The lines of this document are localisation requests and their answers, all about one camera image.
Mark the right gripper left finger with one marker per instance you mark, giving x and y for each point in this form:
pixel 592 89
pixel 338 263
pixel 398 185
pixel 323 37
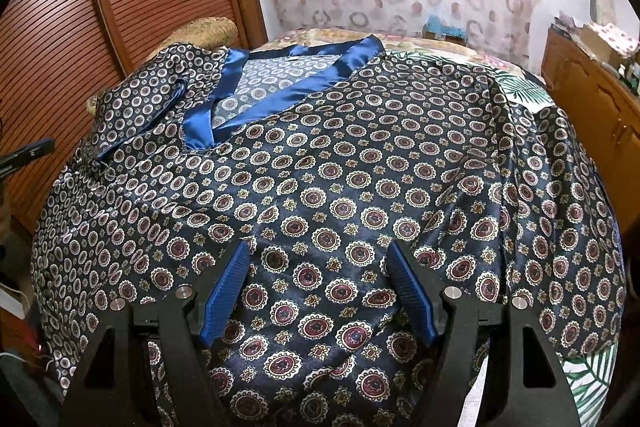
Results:
pixel 112 385

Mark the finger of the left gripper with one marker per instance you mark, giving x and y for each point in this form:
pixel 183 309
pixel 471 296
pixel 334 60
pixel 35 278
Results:
pixel 25 155

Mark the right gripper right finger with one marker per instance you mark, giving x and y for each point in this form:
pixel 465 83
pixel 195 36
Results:
pixel 525 384

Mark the navy patterned satin shirt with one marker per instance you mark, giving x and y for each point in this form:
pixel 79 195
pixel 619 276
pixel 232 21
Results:
pixel 319 157

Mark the palm leaf print sheet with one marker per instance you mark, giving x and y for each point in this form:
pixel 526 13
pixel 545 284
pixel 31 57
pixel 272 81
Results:
pixel 520 89

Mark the wooden louvered wardrobe door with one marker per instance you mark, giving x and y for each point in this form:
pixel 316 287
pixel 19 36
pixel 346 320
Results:
pixel 55 54

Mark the mustard patterned folded cloth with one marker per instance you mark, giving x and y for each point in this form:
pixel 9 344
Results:
pixel 207 32

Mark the floral bed cover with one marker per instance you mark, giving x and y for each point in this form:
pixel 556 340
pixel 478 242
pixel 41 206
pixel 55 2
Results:
pixel 321 36

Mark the wooden dresser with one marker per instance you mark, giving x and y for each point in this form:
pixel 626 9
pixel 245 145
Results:
pixel 605 117

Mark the floral cardboard box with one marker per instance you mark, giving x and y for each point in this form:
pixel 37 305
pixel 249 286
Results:
pixel 608 44

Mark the teal object on bed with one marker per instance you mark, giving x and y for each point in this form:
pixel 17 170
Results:
pixel 436 29

